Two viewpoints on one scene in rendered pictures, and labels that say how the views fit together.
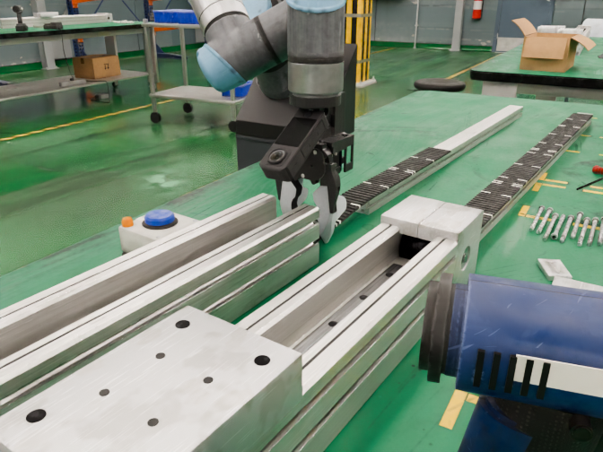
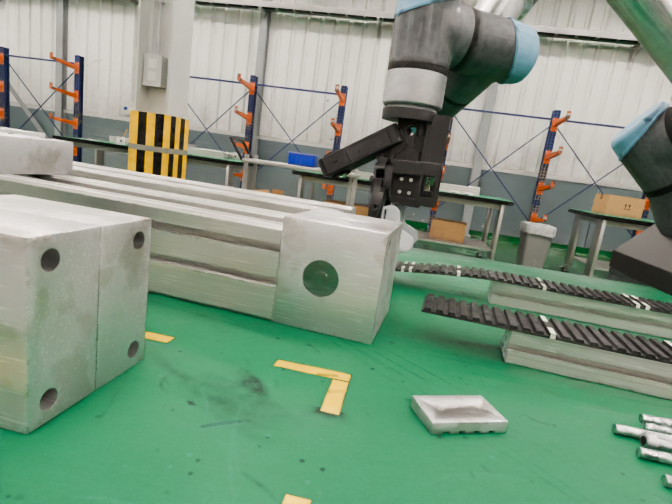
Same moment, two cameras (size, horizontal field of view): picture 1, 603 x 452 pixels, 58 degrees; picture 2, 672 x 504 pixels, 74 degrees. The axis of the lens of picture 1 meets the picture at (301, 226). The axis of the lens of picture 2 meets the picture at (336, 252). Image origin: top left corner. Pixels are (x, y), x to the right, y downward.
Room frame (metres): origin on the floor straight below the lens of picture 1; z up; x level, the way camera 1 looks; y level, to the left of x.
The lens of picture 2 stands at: (0.48, -0.54, 0.92)
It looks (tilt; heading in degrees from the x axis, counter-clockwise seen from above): 11 degrees down; 69
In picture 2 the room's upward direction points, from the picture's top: 8 degrees clockwise
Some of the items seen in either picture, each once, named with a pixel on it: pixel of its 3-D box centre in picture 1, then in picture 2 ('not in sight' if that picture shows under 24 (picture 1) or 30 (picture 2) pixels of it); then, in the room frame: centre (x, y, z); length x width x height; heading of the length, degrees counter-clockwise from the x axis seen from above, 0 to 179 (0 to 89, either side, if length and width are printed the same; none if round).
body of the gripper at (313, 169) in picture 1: (318, 135); (408, 160); (0.77, -0.02, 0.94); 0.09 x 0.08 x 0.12; 145
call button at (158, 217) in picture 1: (160, 220); not in sight; (0.69, 0.19, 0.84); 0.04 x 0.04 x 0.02
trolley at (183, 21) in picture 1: (210, 65); not in sight; (5.06, 0.81, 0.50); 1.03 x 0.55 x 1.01; 65
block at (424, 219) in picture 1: (421, 244); (344, 266); (0.65, -0.16, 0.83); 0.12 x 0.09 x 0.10; 55
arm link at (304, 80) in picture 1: (313, 78); (413, 95); (0.76, -0.02, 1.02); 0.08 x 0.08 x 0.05
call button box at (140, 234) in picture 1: (166, 243); not in sight; (0.68, 0.18, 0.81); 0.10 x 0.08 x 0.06; 55
